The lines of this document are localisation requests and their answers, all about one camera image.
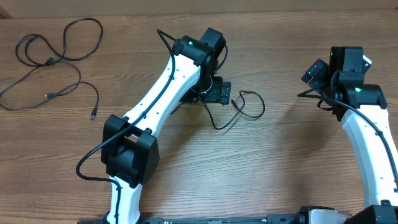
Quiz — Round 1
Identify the thick black usb cable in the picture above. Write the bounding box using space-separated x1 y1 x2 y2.
15 17 104 67

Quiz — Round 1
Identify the thin black cable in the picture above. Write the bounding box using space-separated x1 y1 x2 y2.
0 60 100 121

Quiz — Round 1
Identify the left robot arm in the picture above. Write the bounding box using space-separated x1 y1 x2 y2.
101 28 231 223

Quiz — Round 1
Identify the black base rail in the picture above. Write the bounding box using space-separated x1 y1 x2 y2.
77 205 355 224

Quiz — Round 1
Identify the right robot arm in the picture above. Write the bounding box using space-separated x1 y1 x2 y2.
289 46 397 223

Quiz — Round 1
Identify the small black cable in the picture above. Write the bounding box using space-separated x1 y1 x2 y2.
200 90 266 131

